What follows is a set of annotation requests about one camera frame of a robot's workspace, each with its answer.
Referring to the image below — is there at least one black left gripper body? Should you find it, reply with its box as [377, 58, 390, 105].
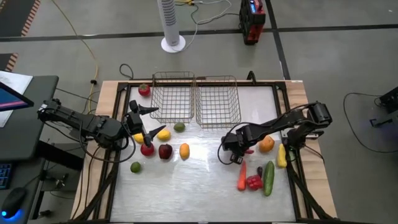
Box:
[124, 111, 145, 136]

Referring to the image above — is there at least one black floor cable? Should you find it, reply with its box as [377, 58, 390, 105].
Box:
[343, 92, 398, 154]

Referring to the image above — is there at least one white paper sheet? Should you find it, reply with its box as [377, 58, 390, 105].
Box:
[0, 70, 34, 128]

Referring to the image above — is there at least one black floor device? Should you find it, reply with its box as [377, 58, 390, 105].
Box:
[369, 86, 398, 128]

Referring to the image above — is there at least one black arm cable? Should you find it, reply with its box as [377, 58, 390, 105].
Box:
[78, 117, 137, 164]
[216, 122, 248, 166]

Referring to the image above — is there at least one gold wire basket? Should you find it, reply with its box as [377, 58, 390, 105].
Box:
[195, 75, 242, 129]
[149, 71, 196, 124]

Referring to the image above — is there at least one white tower fan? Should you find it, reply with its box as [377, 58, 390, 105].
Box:
[156, 0, 187, 54]

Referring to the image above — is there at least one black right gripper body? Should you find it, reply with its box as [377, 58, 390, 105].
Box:
[221, 123, 254, 157]

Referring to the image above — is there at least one green cucumber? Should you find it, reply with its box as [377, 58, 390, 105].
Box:
[262, 160, 275, 197]

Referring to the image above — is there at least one black keyboard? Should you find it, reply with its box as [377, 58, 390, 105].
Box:
[0, 163, 13, 190]

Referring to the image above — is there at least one black cable loop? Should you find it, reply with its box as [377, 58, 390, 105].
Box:
[119, 63, 134, 80]

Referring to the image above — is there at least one yellow corn cob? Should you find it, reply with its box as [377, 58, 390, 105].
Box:
[277, 143, 287, 169]

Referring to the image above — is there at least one orange yellow mango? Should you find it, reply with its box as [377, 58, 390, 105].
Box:
[179, 142, 191, 161]

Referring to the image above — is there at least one yellow floor cable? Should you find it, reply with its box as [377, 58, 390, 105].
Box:
[51, 0, 99, 106]

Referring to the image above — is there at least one white floor cable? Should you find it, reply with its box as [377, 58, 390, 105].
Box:
[173, 0, 241, 52]

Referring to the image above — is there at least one red bell pepper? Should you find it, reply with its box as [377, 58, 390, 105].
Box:
[246, 174, 264, 191]

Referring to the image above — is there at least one black metal table frame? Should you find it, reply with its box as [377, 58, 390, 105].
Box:
[71, 79, 337, 224]

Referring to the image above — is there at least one dark grey desk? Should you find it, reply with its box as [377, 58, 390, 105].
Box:
[0, 74, 60, 162]

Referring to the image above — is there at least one orange bell pepper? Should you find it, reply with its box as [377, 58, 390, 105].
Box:
[258, 135, 275, 154]

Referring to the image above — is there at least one orange carrot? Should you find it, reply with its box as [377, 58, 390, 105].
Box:
[237, 160, 248, 192]

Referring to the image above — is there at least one black mat with striped edge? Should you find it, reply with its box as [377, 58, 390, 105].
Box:
[0, 0, 42, 38]
[0, 52, 19, 73]

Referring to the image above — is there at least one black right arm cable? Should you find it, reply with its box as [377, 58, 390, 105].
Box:
[216, 122, 248, 166]

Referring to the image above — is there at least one red tomato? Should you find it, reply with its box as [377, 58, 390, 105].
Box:
[140, 142, 155, 157]

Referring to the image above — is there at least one dark red apple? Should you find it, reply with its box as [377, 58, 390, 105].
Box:
[158, 143, 174, 161]

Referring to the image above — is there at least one tilted computer screen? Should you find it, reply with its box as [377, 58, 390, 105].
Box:
[0, 81, 35, 112]

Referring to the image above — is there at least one wooden table board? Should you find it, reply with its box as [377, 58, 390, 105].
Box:
[70, 80, 338, 220]

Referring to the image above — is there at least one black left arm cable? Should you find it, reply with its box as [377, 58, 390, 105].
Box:
[78, 117, 137, 164]

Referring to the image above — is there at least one red and black toolbox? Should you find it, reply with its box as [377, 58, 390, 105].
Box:
[238, 0, 267, 46]

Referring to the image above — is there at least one black computer mouse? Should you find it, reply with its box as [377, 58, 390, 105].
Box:
[1, 187, 27, 218]

